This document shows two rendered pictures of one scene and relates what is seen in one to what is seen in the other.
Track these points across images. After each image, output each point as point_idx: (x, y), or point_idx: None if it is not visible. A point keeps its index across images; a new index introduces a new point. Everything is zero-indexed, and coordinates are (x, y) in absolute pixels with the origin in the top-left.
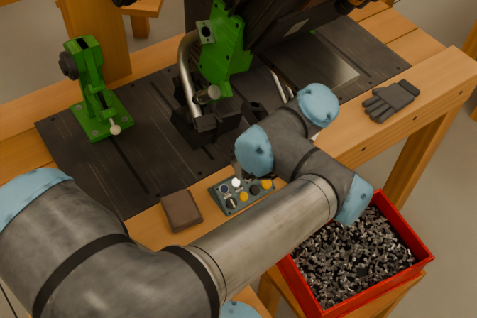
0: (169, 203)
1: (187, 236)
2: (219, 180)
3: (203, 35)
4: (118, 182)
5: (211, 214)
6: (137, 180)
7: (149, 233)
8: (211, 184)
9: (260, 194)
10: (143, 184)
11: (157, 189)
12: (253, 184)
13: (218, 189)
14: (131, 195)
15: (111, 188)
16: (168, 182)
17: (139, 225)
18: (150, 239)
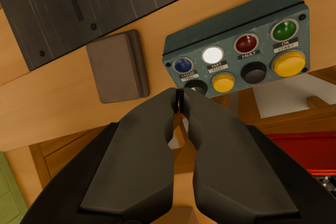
0: (96, 59)
1: (125, 108)
2: (196, 16)
3: None
4: None
5: (164, 85)
6: None
7: (81, 89)
8: (178, 23)
9: (265, 78)
10: (74, 0)
11: (94, 15)
12: (254, 60)
13: (169, 64)
14: (60, 18)
15: None
16: (109, 1)
17: (70, 72)
18: (83, 97)
